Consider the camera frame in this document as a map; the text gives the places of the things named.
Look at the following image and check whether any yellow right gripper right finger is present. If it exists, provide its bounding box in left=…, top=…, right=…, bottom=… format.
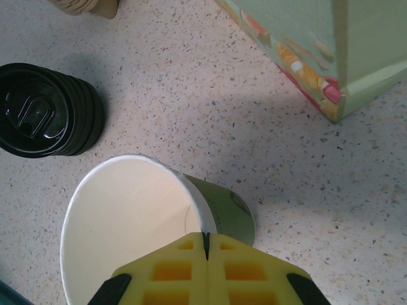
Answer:
left=206, top=233, right=332, bottom=305

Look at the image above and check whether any green printed paper bag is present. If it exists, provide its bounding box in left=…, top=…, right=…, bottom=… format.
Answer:
left=216, top=0, right=407, bottom=124

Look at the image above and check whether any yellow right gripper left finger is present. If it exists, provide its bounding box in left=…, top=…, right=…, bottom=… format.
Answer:
left=88, top=232, right=208, bottom=305

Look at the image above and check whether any brown pulp carrier stack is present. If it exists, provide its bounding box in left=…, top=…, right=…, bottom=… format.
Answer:
left=47, top=0, right=120, bottom=20

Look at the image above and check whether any green paper coffee cup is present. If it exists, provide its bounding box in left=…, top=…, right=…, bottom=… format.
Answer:
left=59, top=154, right=258, bottom=305

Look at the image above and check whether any black cup lid stack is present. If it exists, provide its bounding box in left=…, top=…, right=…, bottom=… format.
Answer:
left=0, top=62, right=106, bottom=159

